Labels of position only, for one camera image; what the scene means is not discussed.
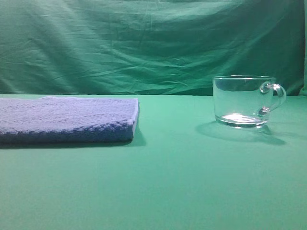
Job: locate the transparent glass cup with handle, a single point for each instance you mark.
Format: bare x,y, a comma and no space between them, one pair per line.
246,101

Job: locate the folded blue towel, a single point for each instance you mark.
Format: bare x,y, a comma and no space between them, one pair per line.
54,119

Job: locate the green backdrop cloth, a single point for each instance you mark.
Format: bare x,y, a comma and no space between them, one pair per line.
170,47

